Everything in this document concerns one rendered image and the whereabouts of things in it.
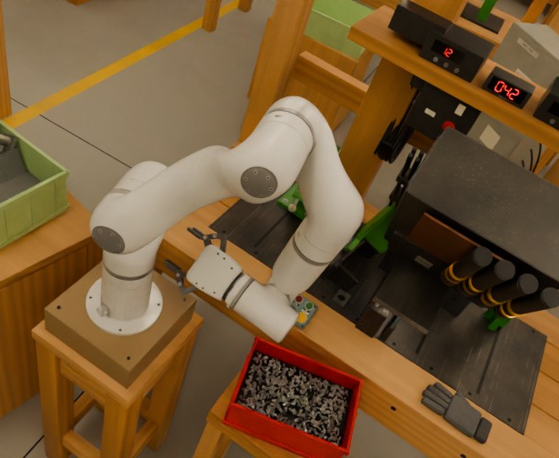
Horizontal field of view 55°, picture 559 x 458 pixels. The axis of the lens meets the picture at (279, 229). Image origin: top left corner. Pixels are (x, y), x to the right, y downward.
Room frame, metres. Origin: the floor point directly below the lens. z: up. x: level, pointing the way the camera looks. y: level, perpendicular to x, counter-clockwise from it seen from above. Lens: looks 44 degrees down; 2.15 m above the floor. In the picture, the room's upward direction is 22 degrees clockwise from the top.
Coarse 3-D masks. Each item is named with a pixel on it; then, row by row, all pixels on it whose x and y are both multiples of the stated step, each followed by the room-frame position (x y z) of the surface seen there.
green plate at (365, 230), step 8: (384, 208) 1.24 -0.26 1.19; (392, 208) 1.15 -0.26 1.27; (376, 216) 1.23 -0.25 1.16; (384, 216) 1.15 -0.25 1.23; (392, 216) 1.16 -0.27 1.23; (368, 224) 1.21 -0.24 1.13; (376, 224) 1.15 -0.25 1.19; (384, 224) 1.16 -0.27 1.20; (360, 232) 1.21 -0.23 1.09; (368, 232) 1.16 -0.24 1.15; (376, 232) 1.16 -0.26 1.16; (384, 232) 1.16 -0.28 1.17; (360, 240) 1.16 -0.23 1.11; (368, 240) 1.16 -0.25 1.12; (376, 240) 1.16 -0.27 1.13; (384, 240) 1.15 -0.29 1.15; (376, 248) 1.16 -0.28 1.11; (384, 248) 1.15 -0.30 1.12
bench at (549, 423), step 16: (208, 208) 1.29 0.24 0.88; (224, 208) 1.31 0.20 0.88; (368, 208) 1.60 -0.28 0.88; (208, 224) 1.22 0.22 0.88; (160, 272) 1.16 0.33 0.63; (528, 320) 1.35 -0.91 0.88; (544, 320) 1.38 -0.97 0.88; (544, 352) 1.24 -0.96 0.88; (544, 368) 1.17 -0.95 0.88; (544, 384) 1.11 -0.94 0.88; (544, 400) 1.05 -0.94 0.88; (528, 416) 0.97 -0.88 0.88; (544, 416) 0.99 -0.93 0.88; (528, 432) 0.92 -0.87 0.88; (544, 432) 0.94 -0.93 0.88; (544, 448) 0.89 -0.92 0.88
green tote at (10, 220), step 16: (0, 128) 1.22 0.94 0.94; (16, 144) 1.19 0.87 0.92; (32, 144) 1.18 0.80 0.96; (32, 160) 1.17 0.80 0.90; (48, 160) 1.15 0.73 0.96; (48, 176) 1.15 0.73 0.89; (64, 176) 1.11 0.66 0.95; (32, 192) 1.01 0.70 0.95; (48, 192) 1.07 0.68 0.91; (64, 192) 1.12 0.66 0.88; (0, 208) 0.91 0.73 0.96; (16, 208) 0.96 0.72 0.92; (32, 208) 1.00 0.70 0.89; (48, 208) 1.06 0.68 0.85; (64, 208) 1.11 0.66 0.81; (0, 224) 0.91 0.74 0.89; (16, 224) 0.96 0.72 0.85; (32, 224) 1.00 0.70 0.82; (0, 240) 0.90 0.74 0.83
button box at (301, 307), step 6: (300, 294) 1.02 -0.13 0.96; (294, 300) 1.00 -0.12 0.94; (306, 300) 1.01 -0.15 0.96; (294, 306) 0.99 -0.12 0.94; (300, 306) 0.99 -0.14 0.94; (300, 312) 0.98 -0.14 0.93; (306, 312) 0.98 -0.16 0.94; (312, 312) 0.98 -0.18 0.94; (306, 318) 0.96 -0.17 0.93; (300, 324) 0.95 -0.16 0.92; (306, 324) 0.96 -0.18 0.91
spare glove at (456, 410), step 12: (432, 396) 0.88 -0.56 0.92; (444, 396) 0.89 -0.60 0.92; (456, 396) 0.91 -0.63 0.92; (432, 408) 0.85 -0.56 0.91; (444, 408) 0.86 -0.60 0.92; (456, 408) 0.87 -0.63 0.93; (468, 408) 0.89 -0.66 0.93; (456, 420) 0.84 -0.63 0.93; (468, 420) 0.85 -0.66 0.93; (480, 420) 0.87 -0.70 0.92; (468, 432) 0.82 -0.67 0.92; (480, 432) 0.83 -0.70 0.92
